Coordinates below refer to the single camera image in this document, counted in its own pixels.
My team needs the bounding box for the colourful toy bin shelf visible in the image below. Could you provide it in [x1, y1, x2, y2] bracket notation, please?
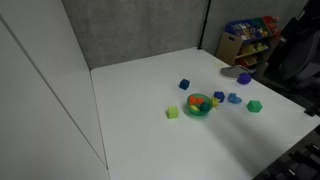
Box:
[215, 15, 283, 69]

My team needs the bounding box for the grey metal plate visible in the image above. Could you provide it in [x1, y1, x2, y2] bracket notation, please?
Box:
[220, 65, 257, 80]

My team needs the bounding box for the purple ball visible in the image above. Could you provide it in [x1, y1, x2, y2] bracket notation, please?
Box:
[237, 72, 253, 86]

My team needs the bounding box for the teal toy piece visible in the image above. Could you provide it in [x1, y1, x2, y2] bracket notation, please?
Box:
[199, 102, 212, 113]

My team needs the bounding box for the lime green cube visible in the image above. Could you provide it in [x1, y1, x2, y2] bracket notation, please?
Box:
[166, 105, 180, 120]

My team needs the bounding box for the orange plastic toy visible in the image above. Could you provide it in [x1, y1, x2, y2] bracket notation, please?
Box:
[189, 95, 205, 106]

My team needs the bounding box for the light blue plastic toy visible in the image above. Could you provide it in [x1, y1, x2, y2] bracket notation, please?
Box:
[227, 92, 243, 105]

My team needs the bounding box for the black table clamp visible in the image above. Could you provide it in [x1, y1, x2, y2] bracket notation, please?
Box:
[303, 99, 320, 118]

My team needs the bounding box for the royal blue cube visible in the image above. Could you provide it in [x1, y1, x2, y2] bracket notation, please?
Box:
[213, 91, 226, 103]

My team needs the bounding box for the green plastic bowl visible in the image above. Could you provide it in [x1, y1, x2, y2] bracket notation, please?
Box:
[186, 92, 214, 117]

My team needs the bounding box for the black tripod pole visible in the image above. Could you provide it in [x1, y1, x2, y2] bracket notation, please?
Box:
[197, 0, 213, 51]

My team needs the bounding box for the black office chair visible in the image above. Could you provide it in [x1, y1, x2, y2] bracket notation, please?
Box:
[266, 0, 320, 89]

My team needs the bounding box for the dark teal blue cube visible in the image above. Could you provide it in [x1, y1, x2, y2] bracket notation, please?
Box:
[178, 78, 191, 91]

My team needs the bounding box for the yellow star toy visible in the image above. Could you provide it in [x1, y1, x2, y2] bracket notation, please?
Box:
[210, 97, 221, 110]

